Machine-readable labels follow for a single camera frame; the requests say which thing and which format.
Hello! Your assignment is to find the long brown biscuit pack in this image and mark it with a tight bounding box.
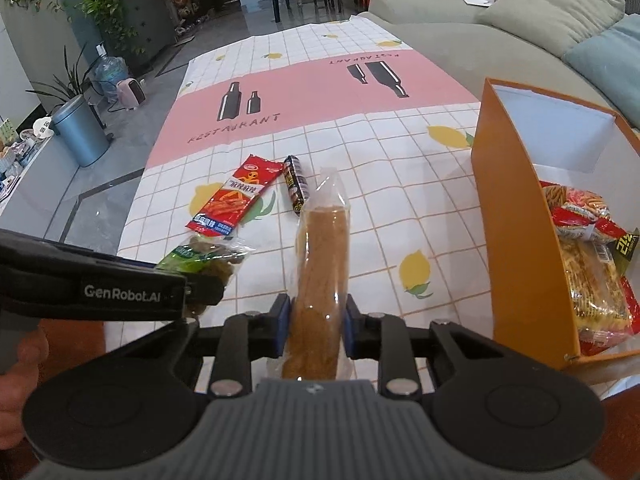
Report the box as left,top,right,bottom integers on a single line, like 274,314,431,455
268,168,350,382

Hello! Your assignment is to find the green clear snack bag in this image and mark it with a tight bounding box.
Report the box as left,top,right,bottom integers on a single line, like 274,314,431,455
155,234,255,318

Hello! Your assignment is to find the red chip bag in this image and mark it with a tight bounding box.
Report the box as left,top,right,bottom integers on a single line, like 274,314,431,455
540,181,639,356

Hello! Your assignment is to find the dark green snack packet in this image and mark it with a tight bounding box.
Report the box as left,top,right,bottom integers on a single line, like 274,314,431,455
610,229,639,276

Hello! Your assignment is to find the left hand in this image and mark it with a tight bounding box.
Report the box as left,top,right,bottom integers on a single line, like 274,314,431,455
0,327,49,450

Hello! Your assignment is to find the red stick snack packet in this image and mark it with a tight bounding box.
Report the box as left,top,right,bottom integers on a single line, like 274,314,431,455
186,155,283,237

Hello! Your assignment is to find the small black snack bar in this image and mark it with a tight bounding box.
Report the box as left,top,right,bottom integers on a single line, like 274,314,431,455
283,155,309,216

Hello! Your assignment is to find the blue grey trash bin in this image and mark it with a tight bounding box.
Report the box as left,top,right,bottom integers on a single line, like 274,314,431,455
51,94,110,167

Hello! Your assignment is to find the potted plant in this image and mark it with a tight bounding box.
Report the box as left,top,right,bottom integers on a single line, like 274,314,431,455
26,44,100,112

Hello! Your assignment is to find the pink small heater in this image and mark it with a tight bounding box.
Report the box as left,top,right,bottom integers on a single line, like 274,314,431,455
116,78,146,110

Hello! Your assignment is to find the pink white checkered tablecloth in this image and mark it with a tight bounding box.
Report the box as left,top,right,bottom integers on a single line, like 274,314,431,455
117,18,492,335

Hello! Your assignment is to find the water jug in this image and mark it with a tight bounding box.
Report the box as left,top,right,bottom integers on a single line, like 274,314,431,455
94,44,129,104

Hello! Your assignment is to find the orange cardboard box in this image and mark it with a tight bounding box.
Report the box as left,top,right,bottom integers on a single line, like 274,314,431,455
471,79,639,384

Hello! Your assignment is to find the dark cabinet with plants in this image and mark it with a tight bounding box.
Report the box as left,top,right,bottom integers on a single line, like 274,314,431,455
79,0,176,76

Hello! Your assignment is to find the beige sofa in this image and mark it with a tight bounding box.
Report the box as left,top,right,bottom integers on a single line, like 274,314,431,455
363,0,626,118

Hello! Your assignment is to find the light blue cushion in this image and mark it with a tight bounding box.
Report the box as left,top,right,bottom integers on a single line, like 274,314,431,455
562,14,640,129

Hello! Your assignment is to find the beige cushion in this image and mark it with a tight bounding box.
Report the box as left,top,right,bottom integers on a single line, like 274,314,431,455
475,0,626,58

